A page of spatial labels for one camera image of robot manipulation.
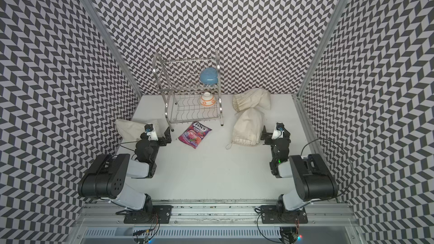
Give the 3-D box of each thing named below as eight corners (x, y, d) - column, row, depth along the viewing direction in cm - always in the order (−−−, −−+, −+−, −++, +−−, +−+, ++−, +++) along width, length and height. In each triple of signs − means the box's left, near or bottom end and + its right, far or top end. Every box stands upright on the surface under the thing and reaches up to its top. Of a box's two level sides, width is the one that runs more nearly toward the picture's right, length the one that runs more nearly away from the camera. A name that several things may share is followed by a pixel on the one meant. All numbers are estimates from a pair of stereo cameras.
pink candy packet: (179, 139, 99) (178, 137, 97) (195, 121, 107) (194, 119, 105) (195, 149, 95) (195, 147, 93) (210, 130, 103) (210, 128, 101)
